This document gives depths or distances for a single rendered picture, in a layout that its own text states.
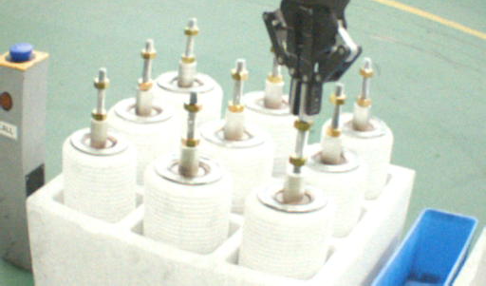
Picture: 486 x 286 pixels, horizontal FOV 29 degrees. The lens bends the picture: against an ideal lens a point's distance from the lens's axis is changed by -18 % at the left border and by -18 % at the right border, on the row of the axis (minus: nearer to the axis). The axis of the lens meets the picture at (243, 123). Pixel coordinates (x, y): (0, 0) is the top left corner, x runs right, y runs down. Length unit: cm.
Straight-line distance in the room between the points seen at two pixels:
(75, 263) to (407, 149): 92
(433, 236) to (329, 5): 54
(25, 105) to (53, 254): 20
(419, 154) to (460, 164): 10
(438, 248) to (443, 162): 49
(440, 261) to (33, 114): 63
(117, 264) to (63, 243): 8
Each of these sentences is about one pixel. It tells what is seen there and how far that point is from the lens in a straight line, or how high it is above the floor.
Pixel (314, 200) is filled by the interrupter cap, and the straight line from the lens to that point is 114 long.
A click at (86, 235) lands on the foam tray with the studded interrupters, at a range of 120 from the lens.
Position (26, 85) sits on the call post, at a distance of 130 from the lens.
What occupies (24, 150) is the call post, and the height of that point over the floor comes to 20.
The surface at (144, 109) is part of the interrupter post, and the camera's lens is 132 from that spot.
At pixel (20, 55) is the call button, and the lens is 131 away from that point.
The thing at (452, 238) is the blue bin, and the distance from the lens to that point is 148.
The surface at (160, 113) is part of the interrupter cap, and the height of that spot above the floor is 25.
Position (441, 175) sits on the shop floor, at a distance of 190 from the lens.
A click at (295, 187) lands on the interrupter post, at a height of 27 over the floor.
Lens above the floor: 74
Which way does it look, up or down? 22 degrees down
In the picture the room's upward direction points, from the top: 6 degrees clockwise
